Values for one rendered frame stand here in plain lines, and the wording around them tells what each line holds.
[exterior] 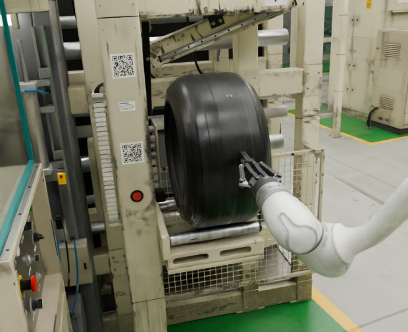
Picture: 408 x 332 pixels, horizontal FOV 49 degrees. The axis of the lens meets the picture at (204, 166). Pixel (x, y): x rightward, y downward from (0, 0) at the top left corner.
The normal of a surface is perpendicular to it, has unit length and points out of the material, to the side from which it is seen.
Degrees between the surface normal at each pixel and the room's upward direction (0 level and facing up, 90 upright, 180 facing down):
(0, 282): 90
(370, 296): 0
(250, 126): 59
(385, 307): 0
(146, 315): 90
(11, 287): 90
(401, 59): 90
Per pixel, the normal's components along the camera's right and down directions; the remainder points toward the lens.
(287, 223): -0.56, -0.48
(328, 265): -0.09, 0.67
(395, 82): -0.92, 0.18
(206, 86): 0.05, -0.73
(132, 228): 0.22, 0.32
